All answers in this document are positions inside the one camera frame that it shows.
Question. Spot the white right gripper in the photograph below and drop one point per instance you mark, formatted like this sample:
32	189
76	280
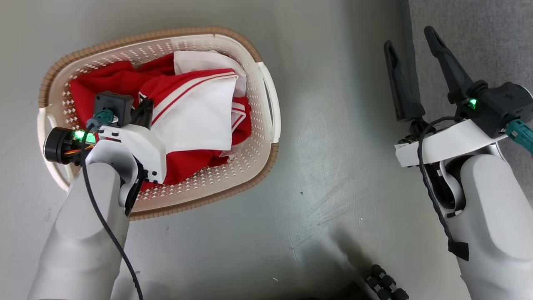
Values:
454	141

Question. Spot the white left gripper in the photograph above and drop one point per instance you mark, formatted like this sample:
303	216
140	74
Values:
145	150

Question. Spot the plain red garment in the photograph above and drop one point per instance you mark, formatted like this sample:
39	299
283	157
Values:
108	79

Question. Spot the red white striped garment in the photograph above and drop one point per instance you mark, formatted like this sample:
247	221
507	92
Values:
200	116

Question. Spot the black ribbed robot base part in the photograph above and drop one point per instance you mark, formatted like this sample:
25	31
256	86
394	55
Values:
385	283

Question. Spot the white perforated laundry basket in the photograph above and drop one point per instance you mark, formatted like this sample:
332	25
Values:
255	154

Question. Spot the grey fabric sofa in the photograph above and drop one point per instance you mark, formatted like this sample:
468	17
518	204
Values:
487	37

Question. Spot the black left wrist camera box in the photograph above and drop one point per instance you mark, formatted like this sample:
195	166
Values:
113	104

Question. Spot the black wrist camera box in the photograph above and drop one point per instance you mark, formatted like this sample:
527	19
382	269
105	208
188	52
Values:
504	106
113	104

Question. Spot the teal left camera plug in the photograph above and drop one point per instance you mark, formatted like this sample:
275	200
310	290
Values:
104	117

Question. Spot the teal camera plug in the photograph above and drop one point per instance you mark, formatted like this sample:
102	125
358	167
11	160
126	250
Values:
522	133
104	117

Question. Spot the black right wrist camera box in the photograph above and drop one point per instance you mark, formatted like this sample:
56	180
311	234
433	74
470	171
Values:
504	106

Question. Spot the teal right camera plug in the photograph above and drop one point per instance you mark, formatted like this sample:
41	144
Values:
522	133

